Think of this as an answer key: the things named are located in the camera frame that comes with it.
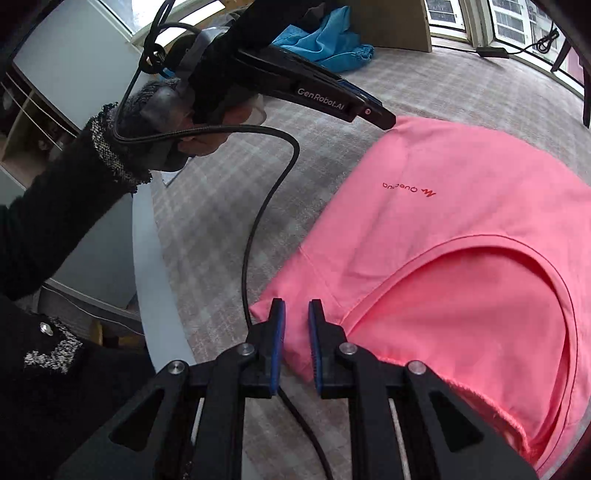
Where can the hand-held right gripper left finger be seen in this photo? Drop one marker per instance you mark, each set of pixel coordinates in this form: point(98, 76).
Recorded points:
point(278, 350)

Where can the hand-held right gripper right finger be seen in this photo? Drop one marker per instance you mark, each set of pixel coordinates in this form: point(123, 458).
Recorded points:
point(315, 350)

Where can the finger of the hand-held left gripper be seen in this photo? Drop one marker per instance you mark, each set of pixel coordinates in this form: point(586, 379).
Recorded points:
point(378, 117)
point(364, 94)

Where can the pink t-shirt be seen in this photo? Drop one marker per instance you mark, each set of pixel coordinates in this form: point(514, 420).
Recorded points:
point(438, 221)

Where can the person's left forearm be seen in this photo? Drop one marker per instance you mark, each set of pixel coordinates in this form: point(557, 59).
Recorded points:
point(60, 207)

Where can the person's left hand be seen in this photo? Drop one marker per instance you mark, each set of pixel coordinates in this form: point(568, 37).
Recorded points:
point(203, 143)

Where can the blue garment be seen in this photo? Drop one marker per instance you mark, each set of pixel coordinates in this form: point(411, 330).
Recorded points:
point(332, 46)

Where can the black tripod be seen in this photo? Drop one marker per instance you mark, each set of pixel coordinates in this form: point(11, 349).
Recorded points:
point(561, 55)

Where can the person's body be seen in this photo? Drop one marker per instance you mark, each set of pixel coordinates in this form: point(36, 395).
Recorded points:
point(55, 406)

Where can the wooden shelf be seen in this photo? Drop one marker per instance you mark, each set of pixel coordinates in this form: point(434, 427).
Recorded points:
point(27, 120)

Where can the white window frame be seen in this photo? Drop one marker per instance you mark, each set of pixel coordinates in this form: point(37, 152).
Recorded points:
point(475, 23)

